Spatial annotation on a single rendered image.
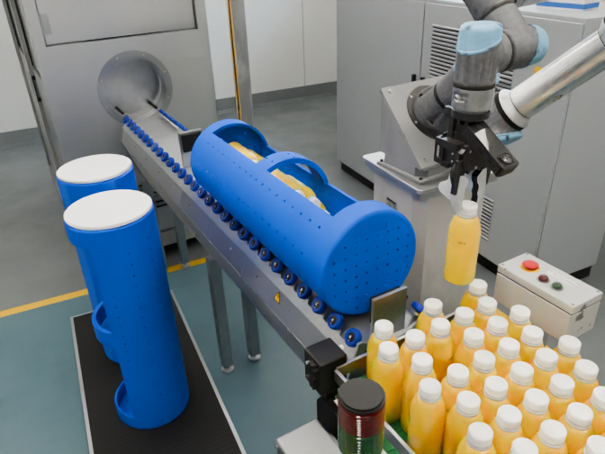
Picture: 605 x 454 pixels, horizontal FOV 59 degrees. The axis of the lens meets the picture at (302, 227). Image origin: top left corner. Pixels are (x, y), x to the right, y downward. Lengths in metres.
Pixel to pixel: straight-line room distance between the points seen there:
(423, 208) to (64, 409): 1.82
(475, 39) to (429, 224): 0.76
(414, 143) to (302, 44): 5.22
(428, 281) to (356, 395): 1.07
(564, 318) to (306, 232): 0.59
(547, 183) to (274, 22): 4.39
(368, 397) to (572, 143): 2.26
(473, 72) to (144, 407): 1.67
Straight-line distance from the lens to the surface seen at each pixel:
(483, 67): 1.03
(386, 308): 1.29
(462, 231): 1.13
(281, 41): 6.62
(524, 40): 1.10
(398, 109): 1.63
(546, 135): 2.81
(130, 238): 1.76
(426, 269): 1.74
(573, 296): 1.28
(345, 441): 0.78
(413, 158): 1.58
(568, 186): 2.96
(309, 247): 1.26
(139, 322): 1.93
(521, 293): 1.32
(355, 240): 1.23
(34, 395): 2.82
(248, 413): 2.44
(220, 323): 2.43
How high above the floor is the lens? 1.80
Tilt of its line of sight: 29 degrees down
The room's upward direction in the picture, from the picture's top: 2 degrees counter-clockwise
